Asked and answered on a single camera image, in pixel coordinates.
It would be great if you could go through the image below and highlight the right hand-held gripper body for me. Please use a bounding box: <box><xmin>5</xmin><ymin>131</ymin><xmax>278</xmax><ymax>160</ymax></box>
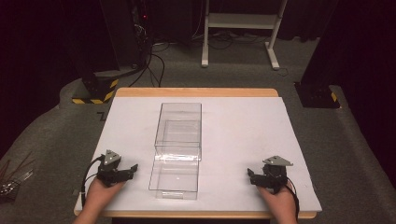
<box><xmin>257</xmin><ymin>155</ymin><xmax>294</xmax><ymax>195</ymax></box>

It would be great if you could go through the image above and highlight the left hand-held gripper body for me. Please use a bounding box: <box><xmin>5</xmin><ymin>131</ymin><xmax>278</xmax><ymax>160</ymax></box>
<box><xmin>96</xmin><ymin>149</ymin><xmax>132</xmax><ymax>188</ymax></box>

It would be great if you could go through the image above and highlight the clear plastic drawer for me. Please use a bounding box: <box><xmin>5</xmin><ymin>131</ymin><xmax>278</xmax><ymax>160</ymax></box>
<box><xmin>148</xmin><ymin>153</ymin><xmax>201</xmax><ymax>201</ymax></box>

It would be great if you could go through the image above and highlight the clear plastic drawer case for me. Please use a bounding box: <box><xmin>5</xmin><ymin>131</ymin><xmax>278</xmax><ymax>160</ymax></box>
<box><xmin>154</xmin><ymin>102</ymin><xmax>203</xmax><ymax>161</ymax></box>

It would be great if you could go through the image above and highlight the person's left hand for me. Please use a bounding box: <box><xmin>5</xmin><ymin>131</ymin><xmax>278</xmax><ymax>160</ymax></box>
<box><xmin>81</xmin><ymin>178</ymin><xmax>126</xmax><ymax>217</ymax></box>

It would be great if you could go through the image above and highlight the person's right hand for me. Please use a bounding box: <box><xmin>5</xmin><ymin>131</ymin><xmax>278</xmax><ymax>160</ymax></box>
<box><xmin>256</xmin><ymin>182</ymin><xmax>299</xmax><ymax>224</ymax></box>

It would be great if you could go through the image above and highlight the white paper sheet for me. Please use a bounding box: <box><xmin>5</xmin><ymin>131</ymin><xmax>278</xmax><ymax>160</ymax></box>
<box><xmin>74</xmin><ymin>96</ymin><xmax>323</xmax><ymax>213</ymax></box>

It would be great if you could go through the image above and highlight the black stand with striped base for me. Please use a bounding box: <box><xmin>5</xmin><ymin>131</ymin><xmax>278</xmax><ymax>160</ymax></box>
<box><xmin>71</xmin><ymin>0</ymin><xmax>120</xmax><ymax>105</ymax></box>

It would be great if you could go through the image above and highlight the black stand base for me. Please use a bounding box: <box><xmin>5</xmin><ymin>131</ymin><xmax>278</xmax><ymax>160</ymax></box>
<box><xmin>293</xmin><ymin>81</ymin><xmax>341</xmax><ymax>109</ymax></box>

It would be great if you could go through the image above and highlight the wooden table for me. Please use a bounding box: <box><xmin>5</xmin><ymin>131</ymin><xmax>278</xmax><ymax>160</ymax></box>
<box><xmin>73</xmin><ymin>87</ymin><xmax>318</xmax><ymax>219</ymax></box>

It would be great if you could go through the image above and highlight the dark electronics rack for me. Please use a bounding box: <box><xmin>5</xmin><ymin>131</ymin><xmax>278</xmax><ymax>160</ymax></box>
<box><xmin>132</xmin><ymin>0</ymin><xmax>152</xmax><ymax>43</ymax></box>

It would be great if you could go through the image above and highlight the white metal stand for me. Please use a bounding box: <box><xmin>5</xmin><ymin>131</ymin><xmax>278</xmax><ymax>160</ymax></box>
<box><xmin>201</xmin><ymin>0</ymin><xmax>288</xmax><ymax>71</ymax></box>

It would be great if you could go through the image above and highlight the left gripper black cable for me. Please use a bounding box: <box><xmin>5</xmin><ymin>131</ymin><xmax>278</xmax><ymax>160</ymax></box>
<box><xmin>80</xmin><ymin>155</ymin><xmax>106</xmax><ymax>208</ymax></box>

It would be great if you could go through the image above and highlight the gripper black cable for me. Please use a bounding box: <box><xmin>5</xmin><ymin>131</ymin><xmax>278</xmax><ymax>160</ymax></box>
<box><xmin>283</xmin><ymin>176</ymin><xmax>301</xmax><ymax>219</ymax></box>
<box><xmin>80</xmin><ymin>155</ymin><xmax>106</xmax><ymax>208</ymax></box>

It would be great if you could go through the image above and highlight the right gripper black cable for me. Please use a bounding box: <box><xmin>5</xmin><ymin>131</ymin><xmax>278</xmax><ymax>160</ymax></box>
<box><xmin>283</xmin><ymin>176</ymin><xmax>301</xmax><ymax>219</ymax></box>

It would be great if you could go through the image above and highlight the black floor cable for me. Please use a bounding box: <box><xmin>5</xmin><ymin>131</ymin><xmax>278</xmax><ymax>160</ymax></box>
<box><xmin>128</xmin><ymin>39</ymin><xmax>166</xmax><ymax>89</ymax></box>

